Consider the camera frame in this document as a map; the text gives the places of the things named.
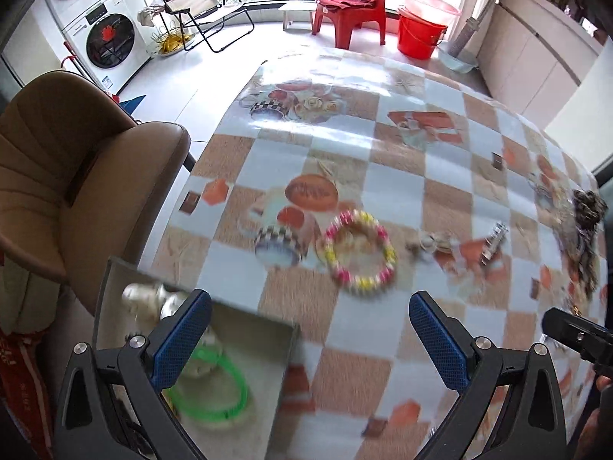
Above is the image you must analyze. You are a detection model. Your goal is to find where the grey storage tray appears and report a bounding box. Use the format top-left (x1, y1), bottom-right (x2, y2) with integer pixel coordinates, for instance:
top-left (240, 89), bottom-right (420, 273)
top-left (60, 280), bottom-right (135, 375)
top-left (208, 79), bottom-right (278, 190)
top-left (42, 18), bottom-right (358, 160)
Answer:
top-left (93, 258), bottom-right (299, 459)

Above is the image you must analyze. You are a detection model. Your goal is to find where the green plastic bangle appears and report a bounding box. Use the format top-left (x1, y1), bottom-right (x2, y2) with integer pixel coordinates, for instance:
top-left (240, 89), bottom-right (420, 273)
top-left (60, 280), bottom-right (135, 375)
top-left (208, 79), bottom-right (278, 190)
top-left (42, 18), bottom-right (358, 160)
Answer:
top-left (163, 352), bottom-right (251, 430)

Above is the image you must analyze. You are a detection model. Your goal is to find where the white sideboard cabinet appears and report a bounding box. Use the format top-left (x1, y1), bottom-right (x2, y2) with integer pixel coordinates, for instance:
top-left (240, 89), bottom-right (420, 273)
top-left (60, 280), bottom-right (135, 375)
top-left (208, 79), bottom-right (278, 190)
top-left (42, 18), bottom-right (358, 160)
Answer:
top-left (477, 0), bottom-right (603, 129)

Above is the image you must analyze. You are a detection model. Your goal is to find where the light blue basin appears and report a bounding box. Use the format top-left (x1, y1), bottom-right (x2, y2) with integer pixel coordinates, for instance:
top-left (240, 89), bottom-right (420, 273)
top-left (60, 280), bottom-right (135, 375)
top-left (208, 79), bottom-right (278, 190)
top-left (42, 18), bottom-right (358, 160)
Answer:
top-left (438, 42), bottom-right (478, 74)

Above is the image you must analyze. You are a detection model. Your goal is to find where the person's right hand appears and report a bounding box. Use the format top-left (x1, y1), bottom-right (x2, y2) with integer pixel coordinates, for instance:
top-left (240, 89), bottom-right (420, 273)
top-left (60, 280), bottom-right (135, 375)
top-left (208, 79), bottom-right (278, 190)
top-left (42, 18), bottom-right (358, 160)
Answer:
top-left (574, 376), bottom-right (612, 460)

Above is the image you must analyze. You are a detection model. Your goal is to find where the yellow wire basket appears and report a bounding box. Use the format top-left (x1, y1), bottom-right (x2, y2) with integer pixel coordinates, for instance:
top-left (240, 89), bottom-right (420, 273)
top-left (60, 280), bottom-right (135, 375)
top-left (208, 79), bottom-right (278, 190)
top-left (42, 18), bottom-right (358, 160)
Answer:
top-left (152, 31), bottom-right (193, 57)

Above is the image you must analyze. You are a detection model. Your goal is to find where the red patterned blanket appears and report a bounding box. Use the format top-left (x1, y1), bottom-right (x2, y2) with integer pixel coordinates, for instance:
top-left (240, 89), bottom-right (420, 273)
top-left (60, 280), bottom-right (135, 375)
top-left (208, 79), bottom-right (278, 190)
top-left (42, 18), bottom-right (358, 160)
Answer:
top-left (1, 332), bottom-right (53, 459)

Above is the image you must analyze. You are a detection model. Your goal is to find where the cream satin scrunchie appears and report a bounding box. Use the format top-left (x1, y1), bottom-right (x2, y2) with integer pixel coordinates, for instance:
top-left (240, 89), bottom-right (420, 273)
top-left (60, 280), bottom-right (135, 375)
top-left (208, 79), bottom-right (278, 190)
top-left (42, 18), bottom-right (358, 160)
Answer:
top-left (121, 284), bottom-right (223, 379)

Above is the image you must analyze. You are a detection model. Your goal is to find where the red plastic chair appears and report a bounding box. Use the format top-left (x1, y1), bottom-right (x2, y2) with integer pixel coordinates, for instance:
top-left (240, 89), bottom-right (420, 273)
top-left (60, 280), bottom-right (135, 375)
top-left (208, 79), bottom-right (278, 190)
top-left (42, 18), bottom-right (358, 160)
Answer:
top-left (312, 0), bottom-right (387, 50)

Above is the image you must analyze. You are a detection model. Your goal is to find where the leopard print scrunchie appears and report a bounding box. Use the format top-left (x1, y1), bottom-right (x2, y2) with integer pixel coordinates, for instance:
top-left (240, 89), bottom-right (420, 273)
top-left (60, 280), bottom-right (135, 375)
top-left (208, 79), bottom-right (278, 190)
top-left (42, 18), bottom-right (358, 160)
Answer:
top-left (572, 190), bottom-right (608, 232)

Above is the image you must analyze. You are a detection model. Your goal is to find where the pink yellow spiral bracelet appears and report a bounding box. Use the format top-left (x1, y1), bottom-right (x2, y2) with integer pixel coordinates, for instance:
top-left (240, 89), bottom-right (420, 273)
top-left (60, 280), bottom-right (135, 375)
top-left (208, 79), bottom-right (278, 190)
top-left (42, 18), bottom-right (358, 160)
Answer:
top-left (322, 209), bottom-right (398, 295)

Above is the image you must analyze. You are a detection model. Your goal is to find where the silver star hair clip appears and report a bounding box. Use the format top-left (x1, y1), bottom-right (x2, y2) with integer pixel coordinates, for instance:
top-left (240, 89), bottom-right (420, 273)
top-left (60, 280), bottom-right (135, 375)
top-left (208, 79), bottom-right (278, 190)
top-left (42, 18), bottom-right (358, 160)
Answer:
top-left (480, 222), bottom-right (509, 267)

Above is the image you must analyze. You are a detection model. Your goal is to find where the white washing machine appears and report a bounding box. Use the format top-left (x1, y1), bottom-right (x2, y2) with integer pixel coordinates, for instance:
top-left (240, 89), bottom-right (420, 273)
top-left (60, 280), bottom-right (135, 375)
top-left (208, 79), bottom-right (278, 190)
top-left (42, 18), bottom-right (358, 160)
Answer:
top-left (45, 0), bottom-right (149, 95)

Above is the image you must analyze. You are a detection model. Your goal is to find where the white small stool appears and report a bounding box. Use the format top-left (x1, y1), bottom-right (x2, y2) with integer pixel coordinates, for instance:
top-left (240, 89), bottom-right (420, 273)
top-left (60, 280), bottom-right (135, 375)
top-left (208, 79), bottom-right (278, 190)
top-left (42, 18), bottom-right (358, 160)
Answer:
top-left (280, 0), bottom-right (317, 32)

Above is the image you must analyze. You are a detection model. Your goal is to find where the black folding chair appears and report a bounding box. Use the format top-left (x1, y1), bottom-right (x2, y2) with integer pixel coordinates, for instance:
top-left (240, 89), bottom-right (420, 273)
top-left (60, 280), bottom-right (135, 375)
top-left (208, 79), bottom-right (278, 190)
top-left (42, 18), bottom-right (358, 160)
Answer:
top-left (141, 0), bottom-right (256, 54)

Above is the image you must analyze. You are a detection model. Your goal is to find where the brown leather chair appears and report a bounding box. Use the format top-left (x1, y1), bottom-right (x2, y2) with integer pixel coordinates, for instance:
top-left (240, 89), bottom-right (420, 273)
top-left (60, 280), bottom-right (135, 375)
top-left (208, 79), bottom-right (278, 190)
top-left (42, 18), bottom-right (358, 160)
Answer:
top-left (1, 70), bottom-right (191, 312)

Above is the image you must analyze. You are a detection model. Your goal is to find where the green cushion seat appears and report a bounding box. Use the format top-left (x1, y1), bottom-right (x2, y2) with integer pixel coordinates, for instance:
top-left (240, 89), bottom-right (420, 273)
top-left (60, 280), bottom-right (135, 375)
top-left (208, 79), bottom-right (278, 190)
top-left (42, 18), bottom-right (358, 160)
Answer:
top-left (0, 256), bottom-right (60, 334)

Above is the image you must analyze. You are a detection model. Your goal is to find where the red plastic bucket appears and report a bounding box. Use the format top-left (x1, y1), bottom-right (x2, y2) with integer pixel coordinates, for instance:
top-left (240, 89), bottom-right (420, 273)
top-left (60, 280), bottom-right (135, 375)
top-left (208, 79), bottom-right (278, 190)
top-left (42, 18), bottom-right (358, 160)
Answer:
top-left (397, 0), bottom-right (460, 60)

